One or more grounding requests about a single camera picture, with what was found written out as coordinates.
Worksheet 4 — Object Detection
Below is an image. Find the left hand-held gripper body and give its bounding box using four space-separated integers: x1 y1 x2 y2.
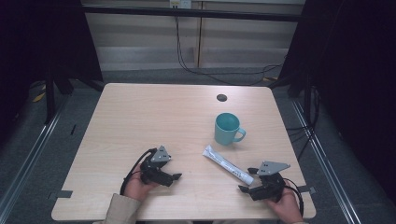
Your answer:
139 145 175 188

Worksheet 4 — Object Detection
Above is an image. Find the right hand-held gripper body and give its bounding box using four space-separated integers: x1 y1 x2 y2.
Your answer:
248 161 291 202

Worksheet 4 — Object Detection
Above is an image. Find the person's left hand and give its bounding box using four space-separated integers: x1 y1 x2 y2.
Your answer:
123 170 160 203

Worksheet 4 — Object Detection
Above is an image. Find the person's right hand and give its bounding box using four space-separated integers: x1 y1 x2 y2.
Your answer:
264 187 305 224

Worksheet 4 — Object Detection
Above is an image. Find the white toothpaste tube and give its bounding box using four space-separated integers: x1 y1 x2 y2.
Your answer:
202 144 255 187

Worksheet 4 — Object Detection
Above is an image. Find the teal ceramic cup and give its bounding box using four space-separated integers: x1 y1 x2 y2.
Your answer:
213 112 248 147

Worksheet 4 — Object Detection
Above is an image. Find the black metal stand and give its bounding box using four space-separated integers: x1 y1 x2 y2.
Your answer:
44 60 58 125

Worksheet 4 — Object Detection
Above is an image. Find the dark curtain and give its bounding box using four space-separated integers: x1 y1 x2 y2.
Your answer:
0 0 105 138
277 0 396 204

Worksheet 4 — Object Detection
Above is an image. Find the yellow floor tape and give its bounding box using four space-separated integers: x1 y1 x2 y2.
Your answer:
32 84 48 104

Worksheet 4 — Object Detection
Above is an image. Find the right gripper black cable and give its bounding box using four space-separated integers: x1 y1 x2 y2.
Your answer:
282 177 305 217

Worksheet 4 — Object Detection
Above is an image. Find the metal floor rail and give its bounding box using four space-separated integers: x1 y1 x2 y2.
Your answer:
290 98 363 224
0 92 70 217

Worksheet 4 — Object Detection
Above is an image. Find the bundle of black floor cables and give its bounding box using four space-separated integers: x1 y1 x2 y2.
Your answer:
285 85 322 161

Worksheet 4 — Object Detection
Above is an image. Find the black hanging wall cable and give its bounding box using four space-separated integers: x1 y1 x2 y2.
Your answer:
173 14 285 87

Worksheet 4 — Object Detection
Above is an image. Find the black horizontal frame bar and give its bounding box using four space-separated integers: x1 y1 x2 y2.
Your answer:
81 5 304 23

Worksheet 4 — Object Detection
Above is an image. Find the white wall power socket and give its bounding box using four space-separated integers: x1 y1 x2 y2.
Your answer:
168 0 192 10

